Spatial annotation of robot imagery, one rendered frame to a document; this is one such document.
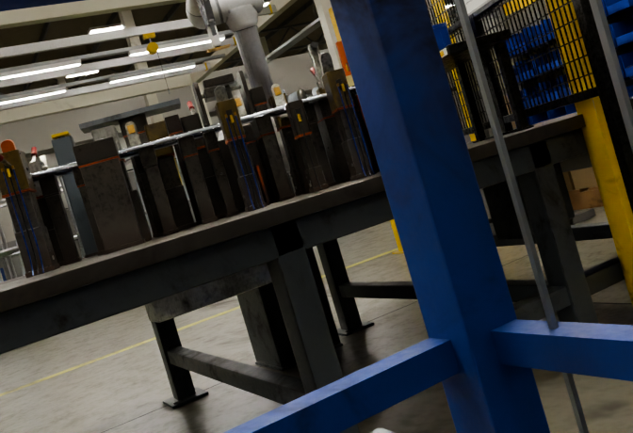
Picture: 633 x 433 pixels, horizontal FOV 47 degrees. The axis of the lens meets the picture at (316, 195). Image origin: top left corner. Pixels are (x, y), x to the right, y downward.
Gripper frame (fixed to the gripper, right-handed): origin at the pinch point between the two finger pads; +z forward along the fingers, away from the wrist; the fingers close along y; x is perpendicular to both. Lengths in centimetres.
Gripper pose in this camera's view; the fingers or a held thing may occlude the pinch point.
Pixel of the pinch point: (214, 37)
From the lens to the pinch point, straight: 258.0
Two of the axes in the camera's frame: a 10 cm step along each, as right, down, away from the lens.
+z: 2.9, 9.6, 0.3
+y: 2.4, -0.5, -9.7
